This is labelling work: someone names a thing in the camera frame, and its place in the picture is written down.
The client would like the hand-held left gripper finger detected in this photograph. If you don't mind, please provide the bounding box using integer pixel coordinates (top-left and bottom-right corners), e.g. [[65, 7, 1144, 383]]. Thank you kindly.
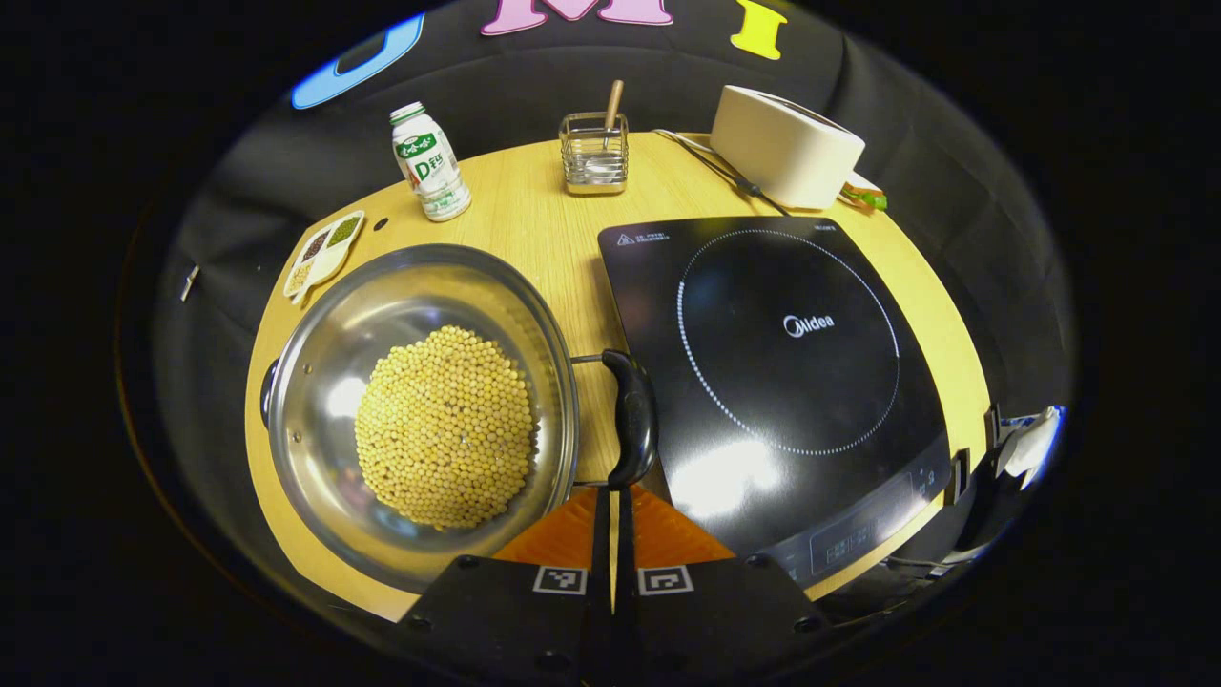
[[396, 485, 616, 687], [615, 482, 831, 687]]

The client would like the black induction cooktop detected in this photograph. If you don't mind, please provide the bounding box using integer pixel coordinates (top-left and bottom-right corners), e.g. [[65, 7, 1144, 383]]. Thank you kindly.
[[597, 216, 955, 588]]

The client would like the stainless steel pot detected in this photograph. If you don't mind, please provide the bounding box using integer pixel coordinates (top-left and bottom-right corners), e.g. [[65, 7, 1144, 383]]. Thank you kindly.
[[259, 243, 661, 594]]

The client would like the pile of yellow soybeans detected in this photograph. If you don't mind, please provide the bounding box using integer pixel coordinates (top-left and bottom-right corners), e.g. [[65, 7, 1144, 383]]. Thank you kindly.
[[354, 325, 535, 531]]

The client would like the toy sandwich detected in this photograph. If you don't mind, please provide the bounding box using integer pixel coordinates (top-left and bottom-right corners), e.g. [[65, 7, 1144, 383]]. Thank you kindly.
[[839, 172, 888, 213]]

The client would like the white divided bean dish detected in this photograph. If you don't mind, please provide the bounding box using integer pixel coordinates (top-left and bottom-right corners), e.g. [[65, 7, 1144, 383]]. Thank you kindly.
[[282, 210, 366, 306]]

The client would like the white toaster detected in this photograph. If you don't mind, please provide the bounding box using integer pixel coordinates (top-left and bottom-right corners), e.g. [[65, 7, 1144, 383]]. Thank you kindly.
[[710, 85, 867, 212]]

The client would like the white milk bottle green label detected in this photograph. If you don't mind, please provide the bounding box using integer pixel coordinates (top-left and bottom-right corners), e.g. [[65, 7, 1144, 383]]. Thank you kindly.
[[389, 101, 472, 223]]

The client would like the black backdrop cloth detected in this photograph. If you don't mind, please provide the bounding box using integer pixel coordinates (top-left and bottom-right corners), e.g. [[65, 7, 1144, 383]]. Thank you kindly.
[[153, 0, 1074, 612]]

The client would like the metal wire utensil holder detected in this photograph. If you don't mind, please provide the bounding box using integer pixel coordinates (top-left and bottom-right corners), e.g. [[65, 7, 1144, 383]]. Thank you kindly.
[[559, 112, 631, 197]]

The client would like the toaster power cable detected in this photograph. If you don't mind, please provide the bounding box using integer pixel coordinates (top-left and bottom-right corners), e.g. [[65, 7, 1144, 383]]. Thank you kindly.
[[653, 129, 793, 216]]

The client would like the wooden-handled spoon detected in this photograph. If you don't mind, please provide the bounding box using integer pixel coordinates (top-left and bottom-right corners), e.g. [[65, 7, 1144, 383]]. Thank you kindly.
[[577, 79, 627, 182]]

